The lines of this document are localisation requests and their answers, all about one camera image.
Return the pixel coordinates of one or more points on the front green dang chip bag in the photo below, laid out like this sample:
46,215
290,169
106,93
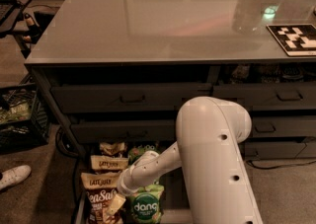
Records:
145,205

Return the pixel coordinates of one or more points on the black white fiducial marker board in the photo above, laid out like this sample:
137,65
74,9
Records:
295,39

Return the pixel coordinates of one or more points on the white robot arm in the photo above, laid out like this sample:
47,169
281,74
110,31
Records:
208,131

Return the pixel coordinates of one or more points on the brown sea salt chip bag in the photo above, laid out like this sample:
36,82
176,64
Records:
100,190

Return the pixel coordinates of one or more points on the white sneaker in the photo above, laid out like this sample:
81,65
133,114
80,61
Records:
14,176

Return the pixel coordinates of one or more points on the bottom right drawer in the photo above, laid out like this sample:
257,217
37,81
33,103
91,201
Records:
272,150

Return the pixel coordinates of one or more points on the top left drawer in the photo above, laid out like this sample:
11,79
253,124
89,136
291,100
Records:
127,97

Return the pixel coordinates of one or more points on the middle left drawer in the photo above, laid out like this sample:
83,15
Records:
127,130

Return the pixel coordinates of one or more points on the green dang chip bag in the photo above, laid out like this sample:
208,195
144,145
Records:
137,151
145,205

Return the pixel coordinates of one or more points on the top right drawer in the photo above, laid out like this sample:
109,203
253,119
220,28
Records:
269,97

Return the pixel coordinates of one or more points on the grey cabinet counter unit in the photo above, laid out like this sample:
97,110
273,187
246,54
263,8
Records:
102,42

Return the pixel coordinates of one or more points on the black plastic crate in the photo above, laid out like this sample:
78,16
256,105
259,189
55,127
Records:
24,123

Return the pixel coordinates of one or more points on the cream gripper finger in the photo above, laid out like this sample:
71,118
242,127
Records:
116,204

